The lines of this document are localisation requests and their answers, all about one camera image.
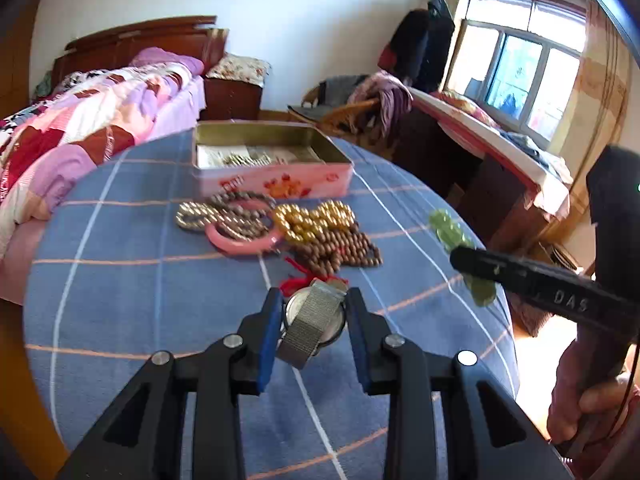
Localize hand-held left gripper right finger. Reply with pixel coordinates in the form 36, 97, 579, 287
345, 287, 576, 480

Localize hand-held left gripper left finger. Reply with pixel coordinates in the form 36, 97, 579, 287
57, 287, 286, 480

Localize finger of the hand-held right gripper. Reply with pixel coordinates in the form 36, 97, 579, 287
449, 246, 640, 335

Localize silver mesh band watch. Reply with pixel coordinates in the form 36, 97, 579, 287
276, 279, 349, 370

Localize bagua pendant with red cord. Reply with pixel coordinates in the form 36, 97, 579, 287
279, 257, 351, 299

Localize brown bead necklace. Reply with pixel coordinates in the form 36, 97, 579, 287
295, 222, 384, 279

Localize pink bangle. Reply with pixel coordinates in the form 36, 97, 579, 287
205, 199, 284, 256

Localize green jade bracelet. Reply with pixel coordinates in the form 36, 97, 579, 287
429, 208, 497, 307

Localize gold bead bracelet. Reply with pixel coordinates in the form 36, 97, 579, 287
272, 204, 327, 247
315, 200, 357, 229

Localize dark wooden bead bracelet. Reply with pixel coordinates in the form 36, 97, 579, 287
207, 191, 277, 242

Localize silver bead bracelet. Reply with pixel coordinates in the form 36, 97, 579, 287
175, 201, 222, 234

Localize pink tin box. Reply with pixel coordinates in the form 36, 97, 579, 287
191, 121, 355, 201

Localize person's right hand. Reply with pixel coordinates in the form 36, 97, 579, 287
547, 337, 640, 462

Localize dark wooden desk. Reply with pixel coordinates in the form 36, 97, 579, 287
395, 91, 571, 252

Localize blue plaid tablecloth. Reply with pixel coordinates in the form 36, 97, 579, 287
22, 122, 521, 480

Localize floral pillow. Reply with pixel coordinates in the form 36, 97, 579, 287
440, 90, 502, 129

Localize window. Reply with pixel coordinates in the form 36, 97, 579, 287
445, 0, 589, 144

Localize wicker chair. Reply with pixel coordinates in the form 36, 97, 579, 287
287, 85, 397, 147

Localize pink purple garments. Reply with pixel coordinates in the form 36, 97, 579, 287
350, 71, 415, 137

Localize wooden nightstand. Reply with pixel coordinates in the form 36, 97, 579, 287
202, 76, 263, 122

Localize bed with lilac sheet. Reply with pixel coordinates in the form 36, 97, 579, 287
0, 75, 207, 306

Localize grey garment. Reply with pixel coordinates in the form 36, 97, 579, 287
319, 75, 372, 107

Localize hanging dark coats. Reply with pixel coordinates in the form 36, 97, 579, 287
377, 0, 456, 94

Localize floral cloth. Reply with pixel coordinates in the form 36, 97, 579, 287
206, 53, 272, 86

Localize pink patchwork quilt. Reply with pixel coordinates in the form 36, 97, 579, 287
0, 62, 197, 261

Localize purple pillow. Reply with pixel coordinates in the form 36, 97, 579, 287
131, 47, 205, 77

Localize wooden headboard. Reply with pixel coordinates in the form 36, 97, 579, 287
50, 15, 230, 92

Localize wooden wardrobe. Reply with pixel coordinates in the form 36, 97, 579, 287
0, 0, 47, 107

